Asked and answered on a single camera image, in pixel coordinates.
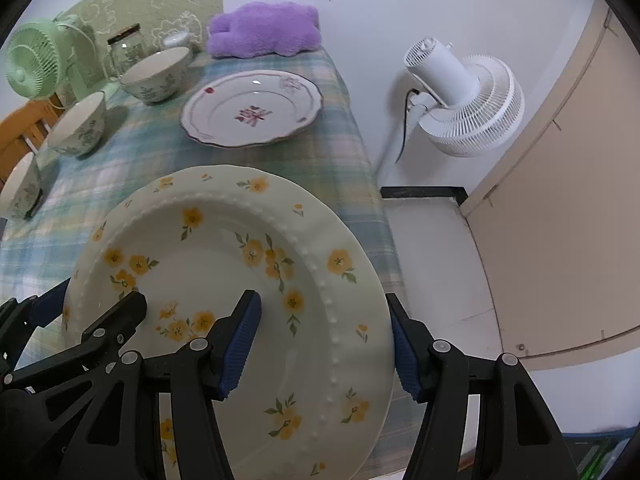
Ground beige door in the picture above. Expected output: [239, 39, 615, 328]
[460, 0, 640, 371]

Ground large white floral bowl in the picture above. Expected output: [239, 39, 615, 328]
[118, 46, 193, 106]

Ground white fan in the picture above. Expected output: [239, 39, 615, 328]
[400, 36, 525, 158]

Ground black threshold strip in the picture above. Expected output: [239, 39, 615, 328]
[380, 186, 468, 206]

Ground yellow floral plate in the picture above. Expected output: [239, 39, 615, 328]
[61, 164, 396, 480]

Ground glass jar with lid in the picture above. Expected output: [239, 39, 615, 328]
[107, 24, 147, 80]

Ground purple plush cushion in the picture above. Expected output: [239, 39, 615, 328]
[206, 2, 321, 57]

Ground cotton swab container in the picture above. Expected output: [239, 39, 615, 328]
[162, 31, 193, 53]

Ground green desk fan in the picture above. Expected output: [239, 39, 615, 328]
[5, 16, 101, 106]

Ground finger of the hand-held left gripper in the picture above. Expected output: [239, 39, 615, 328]
[0, 291, 149, 393]
[0, 280, 69, 378]

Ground blue green container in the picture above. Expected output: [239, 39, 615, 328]
[565, 430, 632, 480]

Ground white plate red pattern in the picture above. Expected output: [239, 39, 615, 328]
[180, 70, 323, 150]

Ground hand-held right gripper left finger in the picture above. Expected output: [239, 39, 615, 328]
[60, 289, 263, 480]

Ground black fan cable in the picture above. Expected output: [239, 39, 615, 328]
[395, 89, 421, 163]

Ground wooden headboard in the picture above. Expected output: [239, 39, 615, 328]
[0, 99, 63, 181]

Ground plaid tablecloth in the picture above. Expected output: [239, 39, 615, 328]
[0, 45, 406, 476]

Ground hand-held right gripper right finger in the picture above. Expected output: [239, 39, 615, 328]
[386, 292, 568, 480]

